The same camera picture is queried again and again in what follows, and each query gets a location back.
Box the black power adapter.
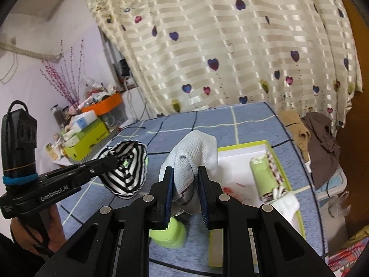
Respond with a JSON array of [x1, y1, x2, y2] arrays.
[[115, 59, 130, 77]]

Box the clear storage box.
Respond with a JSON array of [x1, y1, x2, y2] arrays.
[[101, 104, 127, 127]]

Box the crumpled clear plastic bag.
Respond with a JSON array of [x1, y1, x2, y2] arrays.
[[329, 192, 351, 218]]

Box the pile of plastic bags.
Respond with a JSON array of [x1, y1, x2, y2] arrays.
[[82, 76, 117, 104]]

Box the white blue tissue box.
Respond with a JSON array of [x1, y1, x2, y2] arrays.
[[71, 111, 97, 132]]

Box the clear red printed wrapper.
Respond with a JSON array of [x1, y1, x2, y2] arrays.
[[222, 182, 245, 202]]

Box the dark brown garment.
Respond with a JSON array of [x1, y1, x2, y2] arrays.
[[301, 112, 343, 189]]

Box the pink branch decoration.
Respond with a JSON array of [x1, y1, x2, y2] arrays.
[[40, 39, 85, 110]]

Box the person's left hand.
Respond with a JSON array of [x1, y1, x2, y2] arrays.
[[10, 206, 66, 256]]

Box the white plastic basket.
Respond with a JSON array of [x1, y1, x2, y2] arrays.
[[306, 162, 351, 202]]

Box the group of small bottles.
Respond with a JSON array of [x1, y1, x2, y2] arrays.
[[46, 133, 70, 160]]

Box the person's left forearm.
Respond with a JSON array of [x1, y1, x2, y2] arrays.
[[0, 231, 49, 277]]

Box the green cardboard box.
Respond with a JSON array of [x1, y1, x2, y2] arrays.
[[209, 140, 304, 267]]

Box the tan garment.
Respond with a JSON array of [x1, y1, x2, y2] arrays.
[[278, 111, 312, 162]]

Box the orange plastic tray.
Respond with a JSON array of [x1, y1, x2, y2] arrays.
[[81, 92, 123, 114]]

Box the black white striped cloth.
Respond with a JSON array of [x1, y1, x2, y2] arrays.
[[98, 140, 149, 199]]

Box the white cable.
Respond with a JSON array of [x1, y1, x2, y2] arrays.
[[124, 76, 147, 122]]

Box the pale grey sock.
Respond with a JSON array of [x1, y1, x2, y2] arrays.
[[159, 130, 218, 215]]

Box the large green carton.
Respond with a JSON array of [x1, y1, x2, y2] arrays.
[[64, 128, 110, 161]]

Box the green lidded jar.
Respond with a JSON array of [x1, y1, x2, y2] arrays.
[[148, 216, 187, 249]]

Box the green floral cloth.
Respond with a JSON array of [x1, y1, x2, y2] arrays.
[[249, 154, 289, 202]]

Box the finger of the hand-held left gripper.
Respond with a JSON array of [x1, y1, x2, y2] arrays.
[[39, 162, 95, 181], [78, 155, 119, 189]]

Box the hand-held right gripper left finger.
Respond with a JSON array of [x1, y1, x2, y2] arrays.
[[35, 166, 176, 277]]

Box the white corrugated hose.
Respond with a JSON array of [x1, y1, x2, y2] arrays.
[[0, 42, 62, 61]]

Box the black cable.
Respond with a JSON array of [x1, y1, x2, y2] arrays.
[[115, 125, 146, 135]]

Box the dark glass jar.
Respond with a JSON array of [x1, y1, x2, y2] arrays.
[[53, 105, 67, 129]]

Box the small green carton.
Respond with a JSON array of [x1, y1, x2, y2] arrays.
[[66, 120, 106, 143]]

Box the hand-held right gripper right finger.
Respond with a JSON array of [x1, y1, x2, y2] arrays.
[[197, 166, 336, 277]]

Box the cream heart print curtain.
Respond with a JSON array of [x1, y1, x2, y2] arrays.
[[82, 0, 364, 119]]

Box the wooden wardrobe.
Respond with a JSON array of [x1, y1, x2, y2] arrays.
[[334, 0, 369, 237]]

